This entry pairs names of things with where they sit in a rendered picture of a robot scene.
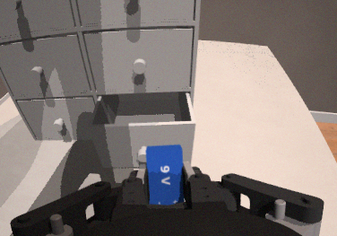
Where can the blue nine-volt battery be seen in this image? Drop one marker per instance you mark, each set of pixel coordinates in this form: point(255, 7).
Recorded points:
point(164, 164)

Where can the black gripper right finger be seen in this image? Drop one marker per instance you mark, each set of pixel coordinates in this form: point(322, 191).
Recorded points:
point(301, 212)

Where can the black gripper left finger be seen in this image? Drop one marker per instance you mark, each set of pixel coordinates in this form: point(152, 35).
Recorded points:
point(66, 216)

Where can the grey chest of drawers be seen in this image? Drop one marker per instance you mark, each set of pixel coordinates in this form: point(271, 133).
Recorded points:
point(81, 30)

